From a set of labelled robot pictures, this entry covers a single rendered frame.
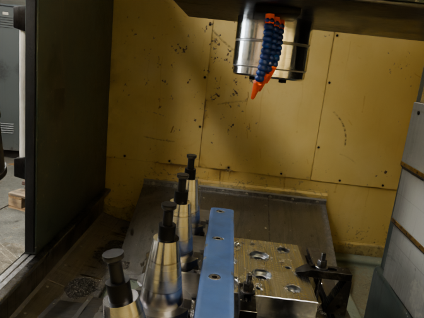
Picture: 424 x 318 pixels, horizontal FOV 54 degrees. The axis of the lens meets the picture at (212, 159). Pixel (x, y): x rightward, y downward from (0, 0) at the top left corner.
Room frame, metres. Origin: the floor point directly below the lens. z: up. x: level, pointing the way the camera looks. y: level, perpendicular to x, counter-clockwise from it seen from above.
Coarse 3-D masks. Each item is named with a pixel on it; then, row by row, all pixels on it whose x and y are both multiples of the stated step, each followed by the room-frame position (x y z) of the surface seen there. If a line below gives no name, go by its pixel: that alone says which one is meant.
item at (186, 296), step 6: (138, 288) 0.39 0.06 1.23; (138, 294) 0.39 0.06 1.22; (186, 294) 0.39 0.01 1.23; (186, 300) 0.38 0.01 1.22; (180, 306) 0.37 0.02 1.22; (186, 306) 0.38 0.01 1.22; (144, 312) 0.35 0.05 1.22; (150, 312) 0.35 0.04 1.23; (156, 312) 0.35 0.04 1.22; (162, 312) 0.35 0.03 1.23; (168, 312) 0.36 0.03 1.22; (174, 312) 0.36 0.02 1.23; (180, 312) 0.36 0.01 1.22; (186, 312) 0.36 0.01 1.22
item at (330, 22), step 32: (192, 0) 0.76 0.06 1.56; (224, 0) 0.72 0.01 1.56; (256, 0) 0.68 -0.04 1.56; (288, 0) 0.65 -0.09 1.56; (320, 0) 0.62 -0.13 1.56; (352, 0) 0.60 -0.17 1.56; (384, 0) 0.60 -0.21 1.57; (416, 0) 0.60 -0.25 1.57; (352, 32) 1.01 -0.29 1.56; (384, 32) 0.94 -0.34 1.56; (416, 32) 0.88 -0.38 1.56
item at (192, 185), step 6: (192, 180) 0.58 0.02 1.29; (186, 186) 0.58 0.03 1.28; (192, 186) 0.58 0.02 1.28; (198, 186) 0.60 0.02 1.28; (192, 192) 0.58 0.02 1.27; (198, 192) 0.59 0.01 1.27; (192, 198) 0.58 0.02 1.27; (198, 198) 0.59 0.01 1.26; (192, 204) 0.58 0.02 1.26; (198, 204) 0.59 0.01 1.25; (192, 210) 0.58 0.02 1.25; (198, 210) 0.59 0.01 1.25; (192, 216) 0.58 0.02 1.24; (198, 216) 0.59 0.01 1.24; (192, 222) 0.58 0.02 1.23; (198, 222) 0.59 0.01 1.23
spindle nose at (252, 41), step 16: (240, 16) 0.90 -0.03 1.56; (240, 32) 0.89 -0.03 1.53; (256, 32) 0.86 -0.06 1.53; (288, 32) 0.85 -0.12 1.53; (304, 32) 0.87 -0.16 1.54; (240, 48) 0.88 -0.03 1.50; (256, 48) 0.86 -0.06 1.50; (288, 48) 0.85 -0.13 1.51; (304, 48) 0.87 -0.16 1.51; (240, 64) 0.88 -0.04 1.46; (256, 64) 0.85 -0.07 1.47; (288, 64) 0.85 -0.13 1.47; (304, 64) 0.88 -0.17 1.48
